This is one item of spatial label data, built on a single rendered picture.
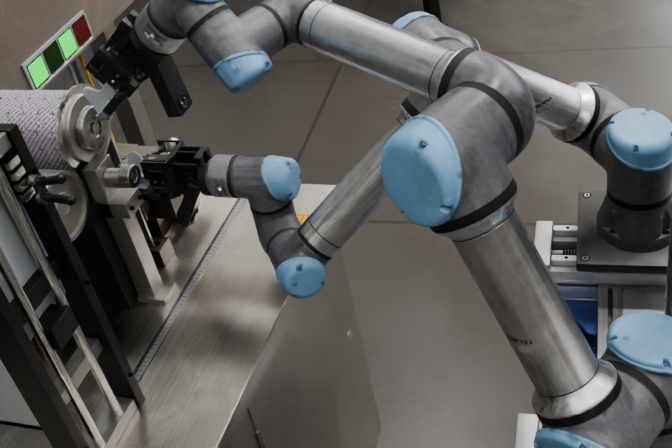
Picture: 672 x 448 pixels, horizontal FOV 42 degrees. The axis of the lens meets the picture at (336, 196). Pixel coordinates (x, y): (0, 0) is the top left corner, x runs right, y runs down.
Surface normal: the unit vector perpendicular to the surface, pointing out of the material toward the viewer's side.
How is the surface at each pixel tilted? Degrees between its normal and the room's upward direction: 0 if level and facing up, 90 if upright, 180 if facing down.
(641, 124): 8
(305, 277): 90
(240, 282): 0
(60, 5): 90
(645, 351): 8
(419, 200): 83
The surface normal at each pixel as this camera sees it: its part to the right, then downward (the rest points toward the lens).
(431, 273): -0.18, -0.79
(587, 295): -0.23, 0.62
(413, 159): -0.72, 0.44
